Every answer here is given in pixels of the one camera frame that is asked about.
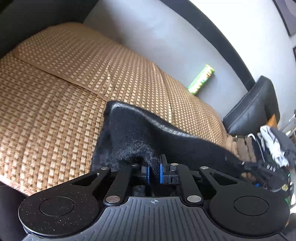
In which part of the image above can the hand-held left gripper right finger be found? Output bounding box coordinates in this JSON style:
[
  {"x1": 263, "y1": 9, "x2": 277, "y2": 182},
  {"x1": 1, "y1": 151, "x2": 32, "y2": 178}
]
[{"x1": 159, "y1": 154, "x2": 228, "y2": 207}]

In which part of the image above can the black white-striped garment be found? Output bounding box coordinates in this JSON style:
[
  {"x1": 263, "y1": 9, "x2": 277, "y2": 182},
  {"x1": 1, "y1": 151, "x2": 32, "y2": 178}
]
[{"x1": 251, "y1": 134, "x2": 266, "y2": 163}]

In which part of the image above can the dark grey leather sofa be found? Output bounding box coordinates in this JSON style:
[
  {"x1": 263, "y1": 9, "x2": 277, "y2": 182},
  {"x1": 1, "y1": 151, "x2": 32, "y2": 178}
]
[{"x1": 0, "y1": 0, "x2": 281, "y2": 241}]

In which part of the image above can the dark picture frame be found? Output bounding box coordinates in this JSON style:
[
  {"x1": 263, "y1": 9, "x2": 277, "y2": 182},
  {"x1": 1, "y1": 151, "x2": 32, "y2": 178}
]
[{"x1": 272, "y1": 0, "x2": 296, "y2": 37}]

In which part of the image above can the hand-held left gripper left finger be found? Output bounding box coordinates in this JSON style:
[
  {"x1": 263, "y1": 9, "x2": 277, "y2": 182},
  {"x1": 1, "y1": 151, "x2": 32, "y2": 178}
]
[{"x1": 70, "y1": 162, "x2": 152, "y2": 207}]

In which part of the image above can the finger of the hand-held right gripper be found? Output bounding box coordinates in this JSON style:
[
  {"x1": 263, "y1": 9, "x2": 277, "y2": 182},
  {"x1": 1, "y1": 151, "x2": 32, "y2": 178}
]
[{"x1": 240, "y1": 162, "x2": 262, "y2": 188}]

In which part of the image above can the green chip can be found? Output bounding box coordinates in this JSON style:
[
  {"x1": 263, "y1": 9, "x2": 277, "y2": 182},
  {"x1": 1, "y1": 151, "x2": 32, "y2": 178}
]
[{"x1": 187, "y1": 64, "x2": 215, "y2": 95}]

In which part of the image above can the brown woven seat mat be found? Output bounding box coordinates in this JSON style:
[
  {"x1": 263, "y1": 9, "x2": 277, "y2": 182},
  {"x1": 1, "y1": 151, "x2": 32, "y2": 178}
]
[{"x1": 0, "y1": 22, "x2": 228, "y2": 197}]

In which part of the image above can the white grey garment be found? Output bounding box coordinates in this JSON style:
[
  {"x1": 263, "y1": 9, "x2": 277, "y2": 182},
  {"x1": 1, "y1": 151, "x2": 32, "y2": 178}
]
[{"x1": 258, "y1": 125, "x2": 289, "y2": 167}]

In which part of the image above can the black knit garment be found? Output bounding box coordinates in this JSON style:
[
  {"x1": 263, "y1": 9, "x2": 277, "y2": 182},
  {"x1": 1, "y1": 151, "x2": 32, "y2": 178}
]
[{"x1": 91, "y1": 100, "x2": 245, "y2": 179}]

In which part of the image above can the brown folded garment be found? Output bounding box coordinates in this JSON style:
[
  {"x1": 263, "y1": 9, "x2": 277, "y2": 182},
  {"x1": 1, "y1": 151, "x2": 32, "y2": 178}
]
[{"x1": 225, "y1": 136, "x2": 257, "y2": 163}]

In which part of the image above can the dark grey garment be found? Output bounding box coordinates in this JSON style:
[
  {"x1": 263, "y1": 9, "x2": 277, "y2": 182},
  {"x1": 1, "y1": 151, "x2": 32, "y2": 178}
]
[{"x1": 270, "y1": 127, "x2": 296, "y2": 163}]

